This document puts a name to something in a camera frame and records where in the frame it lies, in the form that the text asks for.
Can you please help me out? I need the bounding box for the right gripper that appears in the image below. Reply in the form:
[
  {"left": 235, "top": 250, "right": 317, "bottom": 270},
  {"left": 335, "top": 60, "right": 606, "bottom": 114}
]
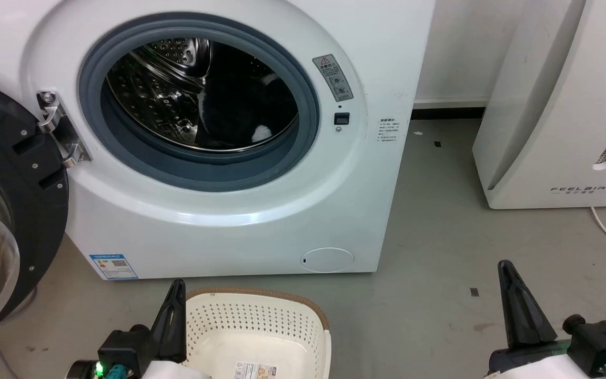
[{"left": 484, "top": 260, "right": 577, "bottom": 379}]

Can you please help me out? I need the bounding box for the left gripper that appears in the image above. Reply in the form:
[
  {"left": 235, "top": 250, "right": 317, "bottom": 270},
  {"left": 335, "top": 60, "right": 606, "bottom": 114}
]
[{"left": 137, "top": 280, "right": 211, "bottom": 379}]

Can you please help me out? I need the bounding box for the white perforated laundry basket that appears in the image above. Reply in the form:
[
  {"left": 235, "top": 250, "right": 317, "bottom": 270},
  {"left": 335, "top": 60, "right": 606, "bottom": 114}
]
[{"left": 184, "top": 287, "right": 332, "bottom": 379}]

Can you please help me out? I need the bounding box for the paper label inside basket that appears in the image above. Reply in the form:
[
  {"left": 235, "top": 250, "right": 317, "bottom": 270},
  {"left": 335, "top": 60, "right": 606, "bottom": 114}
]
[{"left": 234, "top": 361, "right": 278, "bottom": 379}]

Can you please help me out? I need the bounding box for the white front-load washing machine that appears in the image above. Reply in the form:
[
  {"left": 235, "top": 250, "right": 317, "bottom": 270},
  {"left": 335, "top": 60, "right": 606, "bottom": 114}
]
[{"left": 0, "top": 0, "right": 436, "bottom": 281}]

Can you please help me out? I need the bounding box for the blue energy label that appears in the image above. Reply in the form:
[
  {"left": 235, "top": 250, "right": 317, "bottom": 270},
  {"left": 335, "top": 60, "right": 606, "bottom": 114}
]
[{"left": 89, "top": 254, "right": 139, "bottom": 281}]

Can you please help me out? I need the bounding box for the grey rubber door gasket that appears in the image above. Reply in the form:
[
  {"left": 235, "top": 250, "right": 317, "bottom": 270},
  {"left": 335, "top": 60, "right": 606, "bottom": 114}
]
[{"left": 78, "top": 19, "right": 320, "bottom": 193}]

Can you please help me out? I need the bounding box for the round white filter cover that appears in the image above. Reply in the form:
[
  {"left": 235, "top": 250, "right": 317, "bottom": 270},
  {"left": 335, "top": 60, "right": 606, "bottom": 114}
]
[{"left": 301, "top": 247, "right": 355, "bottom": 273}]

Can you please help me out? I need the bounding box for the dark grey washer door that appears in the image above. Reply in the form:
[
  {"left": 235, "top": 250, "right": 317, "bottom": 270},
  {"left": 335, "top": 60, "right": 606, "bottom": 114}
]
[{"left": 0, "top": 76, "right": 69, "bottom": 345}]

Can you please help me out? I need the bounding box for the white air purifier appliance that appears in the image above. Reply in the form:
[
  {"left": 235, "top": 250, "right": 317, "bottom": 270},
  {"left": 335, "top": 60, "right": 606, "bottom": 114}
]
[{"left": 472, "top": 0, "right": 606, "bottom": 210}]

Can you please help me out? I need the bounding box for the small printed text sticker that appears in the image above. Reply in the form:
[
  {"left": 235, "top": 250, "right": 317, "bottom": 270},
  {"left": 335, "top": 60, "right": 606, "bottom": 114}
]
[{"left": 378, "top": 118, "right": 401, "bottom": 144}]

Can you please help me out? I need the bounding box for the black clothing inside drum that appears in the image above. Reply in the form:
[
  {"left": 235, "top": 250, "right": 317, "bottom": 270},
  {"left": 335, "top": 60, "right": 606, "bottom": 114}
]
[{"left": 194, "top": 45, "right": 299, "bottom": 151}]

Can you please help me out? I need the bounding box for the chrome door hinge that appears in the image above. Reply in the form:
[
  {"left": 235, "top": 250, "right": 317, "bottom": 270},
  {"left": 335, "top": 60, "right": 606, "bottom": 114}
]
[{"left": 36, "top": 91, "right": 92, "bottom": 169}]

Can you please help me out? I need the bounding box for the steel washer drum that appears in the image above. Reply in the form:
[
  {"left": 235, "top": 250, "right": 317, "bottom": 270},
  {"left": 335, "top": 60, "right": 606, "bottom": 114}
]
[{"left": 106, "top": 38, "right": 299, "bottom": 153}]

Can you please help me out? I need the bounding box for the grey warning sticker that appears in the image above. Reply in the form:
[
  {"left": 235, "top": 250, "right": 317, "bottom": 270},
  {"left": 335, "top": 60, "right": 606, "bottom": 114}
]
[{"left": 312, "top": 54, "right": 355, "bottom": 102}]

